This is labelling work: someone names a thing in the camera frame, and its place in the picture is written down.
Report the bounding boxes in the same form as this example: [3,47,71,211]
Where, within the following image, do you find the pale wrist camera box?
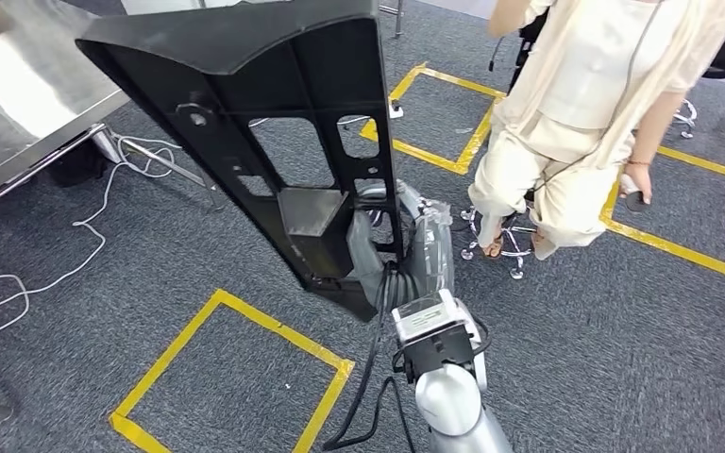
[391,288,481,346]

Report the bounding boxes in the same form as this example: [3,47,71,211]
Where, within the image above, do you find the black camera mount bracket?
[394,322,489,386]

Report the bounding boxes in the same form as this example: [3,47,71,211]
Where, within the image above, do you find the white power cable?
[0,114,395,348]

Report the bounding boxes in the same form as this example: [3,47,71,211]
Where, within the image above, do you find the person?
[467,0,725,262]

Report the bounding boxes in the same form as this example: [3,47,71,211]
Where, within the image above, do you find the chrome chair base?
[671,98,700,140]

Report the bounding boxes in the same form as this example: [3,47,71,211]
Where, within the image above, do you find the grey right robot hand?
[345,177,458,312]

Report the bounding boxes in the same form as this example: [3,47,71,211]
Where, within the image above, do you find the long black plastic part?
[76,0,406,324]

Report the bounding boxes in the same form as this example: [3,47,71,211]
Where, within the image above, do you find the person's left hand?
[618,160,654,207]

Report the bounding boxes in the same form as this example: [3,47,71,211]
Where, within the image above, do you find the chrome stool base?
[459,187,542,280]

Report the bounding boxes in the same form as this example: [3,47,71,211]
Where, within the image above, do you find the stainless steel workbench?
[375,0,406,39]
[0,0,220,225]

